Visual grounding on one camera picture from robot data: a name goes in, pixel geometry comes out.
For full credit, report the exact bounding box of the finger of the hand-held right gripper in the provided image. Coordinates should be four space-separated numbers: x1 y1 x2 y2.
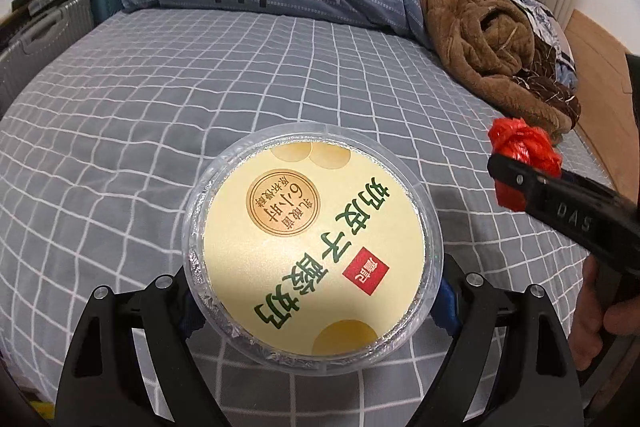
487 152 557 212

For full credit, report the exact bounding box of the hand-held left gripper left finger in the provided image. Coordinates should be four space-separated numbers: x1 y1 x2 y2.
55 274 221 427

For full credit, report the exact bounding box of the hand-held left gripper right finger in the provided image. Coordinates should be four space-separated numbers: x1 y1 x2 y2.
425 252 583 427

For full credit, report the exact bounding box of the red plastic bag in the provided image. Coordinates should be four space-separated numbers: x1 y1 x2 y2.
489 117 563 212

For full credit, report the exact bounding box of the yellow yogurt cup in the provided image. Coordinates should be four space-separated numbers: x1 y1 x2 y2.
181 122 445 370

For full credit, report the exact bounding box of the person's right hand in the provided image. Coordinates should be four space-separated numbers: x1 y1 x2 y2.
572 254 640 373

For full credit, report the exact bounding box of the wooden headboard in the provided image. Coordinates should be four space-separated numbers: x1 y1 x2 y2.
565 9 640 188

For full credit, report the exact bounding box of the blue white patterned pillow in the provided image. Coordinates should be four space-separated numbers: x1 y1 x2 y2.
500 0 576 88

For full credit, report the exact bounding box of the brown fleece blanket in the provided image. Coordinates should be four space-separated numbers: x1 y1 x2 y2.
407 0 582 145

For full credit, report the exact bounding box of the grey checked bedsheet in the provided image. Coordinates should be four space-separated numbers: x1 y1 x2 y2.
0 7 616 427

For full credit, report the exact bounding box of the grey suitcase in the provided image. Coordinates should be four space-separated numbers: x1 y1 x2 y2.
0 0 96 118

